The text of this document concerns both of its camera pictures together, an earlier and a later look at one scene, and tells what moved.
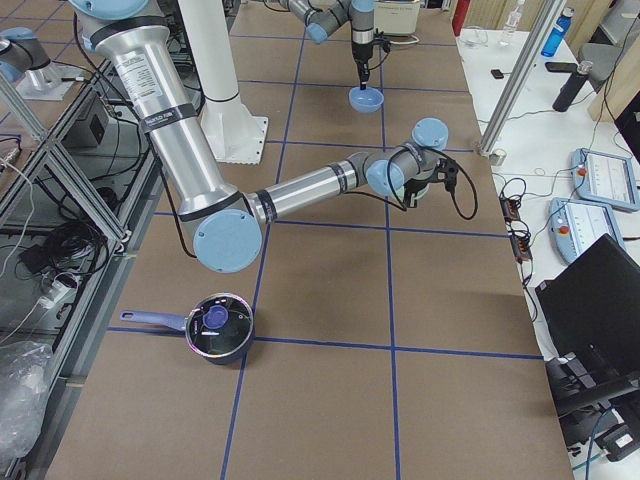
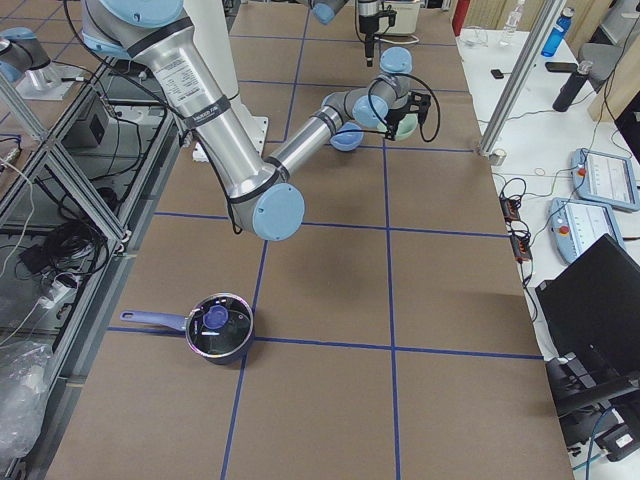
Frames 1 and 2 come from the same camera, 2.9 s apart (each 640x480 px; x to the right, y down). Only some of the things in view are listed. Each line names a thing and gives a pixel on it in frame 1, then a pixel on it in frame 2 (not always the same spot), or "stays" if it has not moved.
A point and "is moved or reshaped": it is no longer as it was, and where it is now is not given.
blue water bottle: (558, 33) stays
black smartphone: (554, 66) stays
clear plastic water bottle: (511, 24) stays
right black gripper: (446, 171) to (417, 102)
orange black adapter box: (510, 209) stays
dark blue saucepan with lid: (220, 327) stays
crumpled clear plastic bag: (25, 372) stays
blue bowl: (366, 101) is moved or reshaped
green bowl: (401, 193) to (407, 123)
